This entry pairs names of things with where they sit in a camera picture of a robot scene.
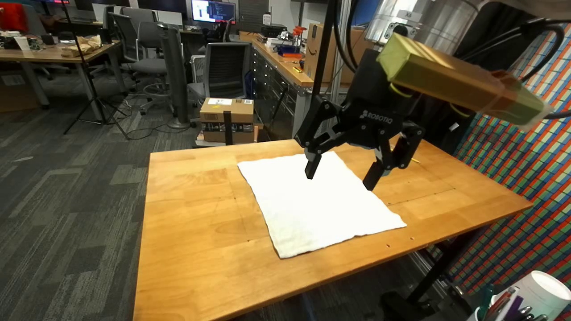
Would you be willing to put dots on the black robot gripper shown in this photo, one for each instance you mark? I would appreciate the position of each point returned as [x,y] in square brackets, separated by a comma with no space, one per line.
[374,114]

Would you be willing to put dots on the computer monitor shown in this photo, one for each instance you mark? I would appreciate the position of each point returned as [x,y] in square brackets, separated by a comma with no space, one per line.
[213,9]

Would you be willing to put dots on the grey office chair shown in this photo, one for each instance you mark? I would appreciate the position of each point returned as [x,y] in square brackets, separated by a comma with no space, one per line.
[143,51]

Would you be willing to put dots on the large cardboard box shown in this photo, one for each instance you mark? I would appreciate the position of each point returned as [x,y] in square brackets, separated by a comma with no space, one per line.
[359,44]

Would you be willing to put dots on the grey drawer cabinet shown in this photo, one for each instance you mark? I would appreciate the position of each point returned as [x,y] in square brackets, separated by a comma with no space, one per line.
[283,87]

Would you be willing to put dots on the black vertical camera pole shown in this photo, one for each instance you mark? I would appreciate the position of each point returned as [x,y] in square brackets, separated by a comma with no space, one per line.
[324,51]

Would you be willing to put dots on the white cloth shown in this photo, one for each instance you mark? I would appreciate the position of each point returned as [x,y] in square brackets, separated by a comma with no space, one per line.
[306,214]

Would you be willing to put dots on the wooden office desk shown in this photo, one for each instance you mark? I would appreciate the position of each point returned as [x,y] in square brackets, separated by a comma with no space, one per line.
[63,53]

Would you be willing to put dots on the cardboard box on pallet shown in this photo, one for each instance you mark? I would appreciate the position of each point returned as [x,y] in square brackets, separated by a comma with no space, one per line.
[229,119]

